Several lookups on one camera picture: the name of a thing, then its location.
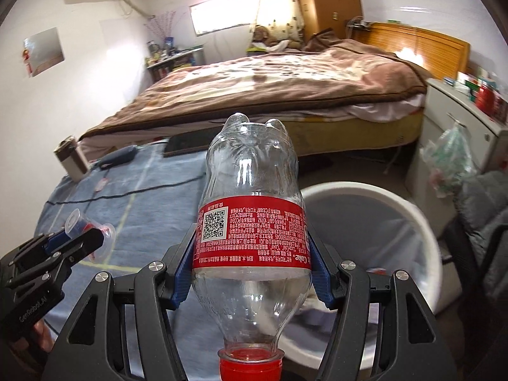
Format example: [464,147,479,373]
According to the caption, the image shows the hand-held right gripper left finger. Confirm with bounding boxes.
[45,228,199,381]

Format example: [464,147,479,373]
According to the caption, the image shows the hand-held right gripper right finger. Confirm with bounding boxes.
[305,226,457,381]

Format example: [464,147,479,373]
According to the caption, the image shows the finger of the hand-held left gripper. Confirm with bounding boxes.
[0,228,80,264]
[8,228,104,288]

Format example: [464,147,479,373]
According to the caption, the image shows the small clear jelly cup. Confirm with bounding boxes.
[64,210,117,264]

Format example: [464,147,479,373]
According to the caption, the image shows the white round waste bin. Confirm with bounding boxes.
[284,183,441,370]

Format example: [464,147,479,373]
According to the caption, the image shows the clear plastic bottle red cap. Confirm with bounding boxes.
[191,112,314,381]

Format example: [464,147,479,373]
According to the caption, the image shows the person's left hand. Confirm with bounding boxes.
[24,319,58,356]

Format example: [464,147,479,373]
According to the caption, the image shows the clear bin liner bag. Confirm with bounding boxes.
[310,194,431,366]

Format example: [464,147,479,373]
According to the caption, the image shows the brown and white carton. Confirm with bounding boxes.
[55,136,89,181]

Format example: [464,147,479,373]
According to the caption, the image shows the black case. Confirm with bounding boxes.
[97,145,137,169]

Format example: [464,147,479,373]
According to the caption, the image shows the black smartphone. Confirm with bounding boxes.
[164,129,223,157]

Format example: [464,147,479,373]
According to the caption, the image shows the clear plastic bag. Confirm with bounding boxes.
[421,123,477,199]

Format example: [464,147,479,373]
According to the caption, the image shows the dark grey jacket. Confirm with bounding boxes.
[444,170,508,314]

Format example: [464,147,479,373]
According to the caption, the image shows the bed with brown blanket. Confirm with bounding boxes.
[79,28,431,144]

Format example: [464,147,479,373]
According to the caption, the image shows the white nightstand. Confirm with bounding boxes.
[405,77,508,191]

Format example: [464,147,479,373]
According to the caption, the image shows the cluttered desk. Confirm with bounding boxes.
[147,45,207,84]

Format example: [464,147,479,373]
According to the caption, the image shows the decorative branches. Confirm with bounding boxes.
[145,8,187,44]

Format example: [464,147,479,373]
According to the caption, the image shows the green and white boxes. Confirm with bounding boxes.
[456,69,483,100]

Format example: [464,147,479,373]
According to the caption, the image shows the brown teddy bear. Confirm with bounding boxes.
[253,25,278,46]

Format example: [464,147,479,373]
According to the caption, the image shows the air conditioner pipe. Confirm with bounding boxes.
[113,0,155,18]

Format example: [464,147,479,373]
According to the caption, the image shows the wooden headboard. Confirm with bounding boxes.
[355,22,471,82]

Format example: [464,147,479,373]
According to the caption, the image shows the window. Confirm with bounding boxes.
[190,0,260,36]

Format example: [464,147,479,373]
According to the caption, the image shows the wooden wardrobe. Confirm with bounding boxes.
[291,0,364,44]

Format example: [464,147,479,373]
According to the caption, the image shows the patterned curtain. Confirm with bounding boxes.
[252,0,306,44]

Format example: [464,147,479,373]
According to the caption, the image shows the white cable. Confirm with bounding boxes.
[383,149,401,175]

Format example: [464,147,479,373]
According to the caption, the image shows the silver wall poster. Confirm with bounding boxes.
[22,28,65,78]

